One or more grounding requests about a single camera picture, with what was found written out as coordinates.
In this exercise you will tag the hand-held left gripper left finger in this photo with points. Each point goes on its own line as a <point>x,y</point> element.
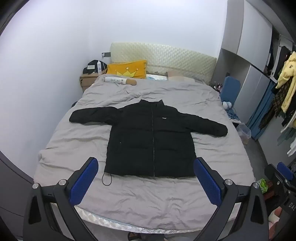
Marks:
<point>84,179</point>

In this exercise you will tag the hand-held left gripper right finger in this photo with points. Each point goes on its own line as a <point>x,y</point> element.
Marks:
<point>207,183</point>

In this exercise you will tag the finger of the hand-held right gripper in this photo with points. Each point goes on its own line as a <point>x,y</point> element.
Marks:
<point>285,169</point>

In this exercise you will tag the black puffer jacket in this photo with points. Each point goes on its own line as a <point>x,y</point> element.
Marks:
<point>148,139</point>

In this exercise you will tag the green snack packet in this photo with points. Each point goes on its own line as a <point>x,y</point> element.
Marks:
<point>263,185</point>

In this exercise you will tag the white hanging garments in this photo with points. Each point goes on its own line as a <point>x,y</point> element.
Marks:
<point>290,143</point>

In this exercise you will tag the pink white slipper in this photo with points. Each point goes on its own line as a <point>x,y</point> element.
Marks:
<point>276,219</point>

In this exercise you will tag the clear plastic bin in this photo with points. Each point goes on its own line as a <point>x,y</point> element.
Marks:
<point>244,133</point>

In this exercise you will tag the silver quilted mattress cover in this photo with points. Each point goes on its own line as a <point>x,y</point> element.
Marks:
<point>115,226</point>

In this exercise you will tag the bed with grey duvet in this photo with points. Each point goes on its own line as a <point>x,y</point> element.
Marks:
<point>148,201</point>

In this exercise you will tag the blue curtain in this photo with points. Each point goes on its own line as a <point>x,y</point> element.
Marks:
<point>261,111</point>

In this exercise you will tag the dark slipper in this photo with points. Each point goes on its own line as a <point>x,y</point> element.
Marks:
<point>134,236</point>

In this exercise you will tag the white round gadget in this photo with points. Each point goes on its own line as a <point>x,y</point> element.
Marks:
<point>226,105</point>

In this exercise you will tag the yellow hanging garment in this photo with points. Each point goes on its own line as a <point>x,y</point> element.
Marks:
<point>288,76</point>

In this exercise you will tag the blue padded chair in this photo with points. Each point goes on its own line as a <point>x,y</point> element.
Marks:
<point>230,89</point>

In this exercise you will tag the group of small cosmetic bottles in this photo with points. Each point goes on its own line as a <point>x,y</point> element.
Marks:
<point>218,87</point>

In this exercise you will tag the cardboard box nightstand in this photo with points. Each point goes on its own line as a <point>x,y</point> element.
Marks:
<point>86,81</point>

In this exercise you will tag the white printed bolster pillow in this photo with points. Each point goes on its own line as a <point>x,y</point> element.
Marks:
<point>115,80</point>

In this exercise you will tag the beige pillow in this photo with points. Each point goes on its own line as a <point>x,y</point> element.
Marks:
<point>180,76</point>

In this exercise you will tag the white spray bottle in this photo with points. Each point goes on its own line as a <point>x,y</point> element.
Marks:
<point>99,67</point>

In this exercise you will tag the black bag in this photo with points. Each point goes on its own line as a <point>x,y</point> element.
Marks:
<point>92,63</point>

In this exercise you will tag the light blue pillow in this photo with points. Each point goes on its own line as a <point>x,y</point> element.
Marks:
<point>157,77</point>

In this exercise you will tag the yellow crown pillow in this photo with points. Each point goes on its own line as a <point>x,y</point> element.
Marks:
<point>136,67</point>

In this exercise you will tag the cream padded headboard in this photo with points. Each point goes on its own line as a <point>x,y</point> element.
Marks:
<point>161,55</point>

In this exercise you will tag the grey wardrobe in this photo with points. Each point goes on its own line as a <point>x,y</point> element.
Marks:
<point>252,34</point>

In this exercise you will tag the wall socket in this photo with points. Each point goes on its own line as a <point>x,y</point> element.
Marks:
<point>106,54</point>

